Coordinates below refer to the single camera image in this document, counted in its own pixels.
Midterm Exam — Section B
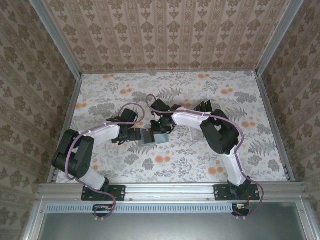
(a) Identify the left circuit board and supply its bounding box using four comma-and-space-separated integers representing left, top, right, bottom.
92, 203, 114, 217

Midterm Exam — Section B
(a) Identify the circuit board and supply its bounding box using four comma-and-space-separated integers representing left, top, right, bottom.
92, 203, 114, 217
231, 202, 251, 217

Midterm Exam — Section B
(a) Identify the grey metal panel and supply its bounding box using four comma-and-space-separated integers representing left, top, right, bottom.
37, 202, 307, 240

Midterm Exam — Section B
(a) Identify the right circuit board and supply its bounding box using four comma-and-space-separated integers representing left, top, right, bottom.
231, 202, 251, 217

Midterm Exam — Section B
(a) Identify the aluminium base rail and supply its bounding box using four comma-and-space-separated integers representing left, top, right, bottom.
34, 181, 310, 203

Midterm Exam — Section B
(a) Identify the aluminium left side rail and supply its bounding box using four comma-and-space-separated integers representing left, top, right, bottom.
47, 73, 84, 185

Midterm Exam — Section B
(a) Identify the grey slotted cable duct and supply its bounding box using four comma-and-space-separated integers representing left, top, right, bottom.
46, 202, 236, 214

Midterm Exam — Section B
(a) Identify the aluminium right side rail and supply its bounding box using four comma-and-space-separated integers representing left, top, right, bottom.
254, 72, 296, 183

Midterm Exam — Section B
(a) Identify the aluminium left frame post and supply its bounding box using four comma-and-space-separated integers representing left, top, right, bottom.
27, 0, 84, 79

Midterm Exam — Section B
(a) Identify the aluminium frame post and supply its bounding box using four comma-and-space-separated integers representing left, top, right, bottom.
27, 0, 84, 79
255, 0, 308, 76

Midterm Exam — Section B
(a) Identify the aluminium right frame post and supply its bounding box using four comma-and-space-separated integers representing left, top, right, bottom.
255, 0, 308, 76

